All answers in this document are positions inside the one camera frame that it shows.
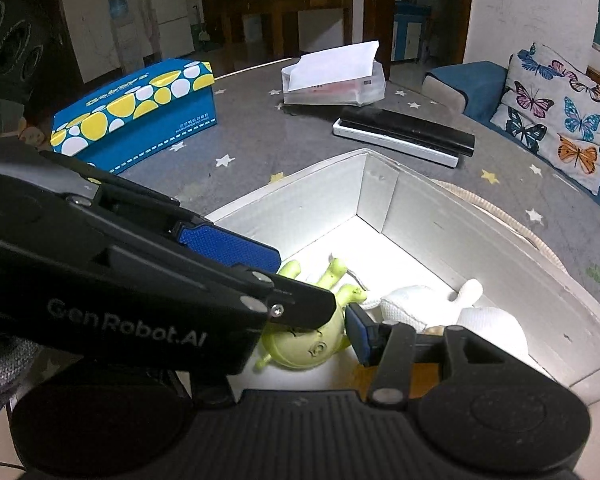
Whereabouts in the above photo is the blue cabinet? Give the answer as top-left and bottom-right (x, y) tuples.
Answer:
(395, 2), (433, 63)

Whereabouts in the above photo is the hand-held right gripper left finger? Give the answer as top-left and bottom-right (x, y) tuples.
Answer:
(192, 375), (237, 408)

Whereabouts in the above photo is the black and white flat case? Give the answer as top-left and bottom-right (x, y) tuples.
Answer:
(332, 105), (476, 168)

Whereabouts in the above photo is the water dispenser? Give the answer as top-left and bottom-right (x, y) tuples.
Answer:
(107, 0), (140, 63)

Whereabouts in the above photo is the green toy figure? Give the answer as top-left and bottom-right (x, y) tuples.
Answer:
(252, 257), (368, 373)

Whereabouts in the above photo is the white plush rabbit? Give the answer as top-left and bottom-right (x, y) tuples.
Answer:
(365, 278), (531, 361)

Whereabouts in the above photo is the wooden door frame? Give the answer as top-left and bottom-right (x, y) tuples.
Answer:
(362, 0), (476, 66)

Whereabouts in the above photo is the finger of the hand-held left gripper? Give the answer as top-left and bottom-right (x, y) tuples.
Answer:
(102, 237), (337, 332)
(40, 150), (282, 276)

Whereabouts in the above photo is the white fridge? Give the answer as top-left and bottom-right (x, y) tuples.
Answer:
(145, 0), (191, 58)

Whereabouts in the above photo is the butterfly print pillow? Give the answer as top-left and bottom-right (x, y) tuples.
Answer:
(490, 42), (600, 196)

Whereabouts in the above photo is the person's left forearm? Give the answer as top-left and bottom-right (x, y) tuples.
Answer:
(0, 322), (38, 418)

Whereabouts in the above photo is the clear white tissue packet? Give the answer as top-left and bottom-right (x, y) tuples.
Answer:
(280, 40), (387, 107)

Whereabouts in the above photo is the wooden side table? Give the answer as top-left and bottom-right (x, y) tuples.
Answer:
(220, 0), (356, 56)

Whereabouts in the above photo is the blue yellow-dotted tissue box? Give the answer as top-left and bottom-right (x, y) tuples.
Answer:
(50, 58), (218, 176)

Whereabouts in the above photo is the blue sofa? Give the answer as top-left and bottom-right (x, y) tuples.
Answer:
(424, 60), (600, 201)

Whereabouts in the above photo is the grey cardboard box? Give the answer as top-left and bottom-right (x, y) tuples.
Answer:
(205, 147), (600, 403)

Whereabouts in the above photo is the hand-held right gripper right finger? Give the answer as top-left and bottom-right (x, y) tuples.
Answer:
(344, 304), (548, 407)

